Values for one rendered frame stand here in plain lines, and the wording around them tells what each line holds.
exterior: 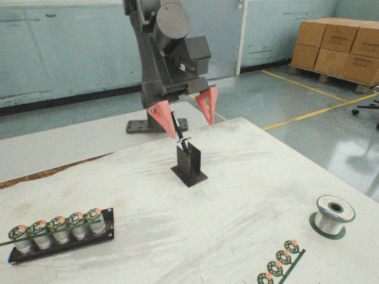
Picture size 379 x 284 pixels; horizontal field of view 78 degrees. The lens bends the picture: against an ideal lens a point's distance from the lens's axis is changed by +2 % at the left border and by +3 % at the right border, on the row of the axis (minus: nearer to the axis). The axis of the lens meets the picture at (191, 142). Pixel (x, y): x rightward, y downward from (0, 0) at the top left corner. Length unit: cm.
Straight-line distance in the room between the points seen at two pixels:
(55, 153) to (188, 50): 49
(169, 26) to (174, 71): 8
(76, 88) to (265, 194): 274
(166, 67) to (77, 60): 256
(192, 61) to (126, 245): 34
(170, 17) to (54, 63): 261
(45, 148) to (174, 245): 49
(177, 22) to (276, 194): 40
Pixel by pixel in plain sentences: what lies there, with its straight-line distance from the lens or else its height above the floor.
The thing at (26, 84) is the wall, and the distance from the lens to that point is 306.
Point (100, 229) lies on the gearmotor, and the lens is 46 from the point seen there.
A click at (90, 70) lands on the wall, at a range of 302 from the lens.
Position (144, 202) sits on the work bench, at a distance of 52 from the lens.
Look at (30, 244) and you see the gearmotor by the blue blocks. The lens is 49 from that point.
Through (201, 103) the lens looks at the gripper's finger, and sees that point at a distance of 53.
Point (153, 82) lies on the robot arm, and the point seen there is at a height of 91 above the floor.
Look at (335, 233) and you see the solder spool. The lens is 53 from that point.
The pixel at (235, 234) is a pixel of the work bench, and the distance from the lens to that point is 47.
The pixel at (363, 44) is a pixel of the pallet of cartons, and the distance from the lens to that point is 367.
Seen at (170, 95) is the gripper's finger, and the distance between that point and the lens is 49.
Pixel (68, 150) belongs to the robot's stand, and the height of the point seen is 75.
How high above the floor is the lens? 113
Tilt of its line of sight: 34 degrees down
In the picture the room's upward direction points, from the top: straight up
